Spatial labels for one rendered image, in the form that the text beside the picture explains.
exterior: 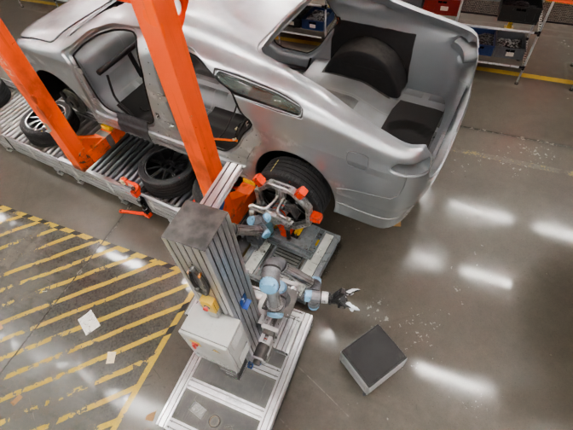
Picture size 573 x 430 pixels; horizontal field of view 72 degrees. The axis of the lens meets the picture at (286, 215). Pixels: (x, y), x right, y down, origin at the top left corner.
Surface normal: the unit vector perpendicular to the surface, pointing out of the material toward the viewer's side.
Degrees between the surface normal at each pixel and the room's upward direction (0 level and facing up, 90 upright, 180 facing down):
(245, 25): 8
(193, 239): 0
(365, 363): 0
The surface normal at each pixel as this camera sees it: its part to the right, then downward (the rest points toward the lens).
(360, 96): 0.26, -0.43
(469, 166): -0.07, -0.59
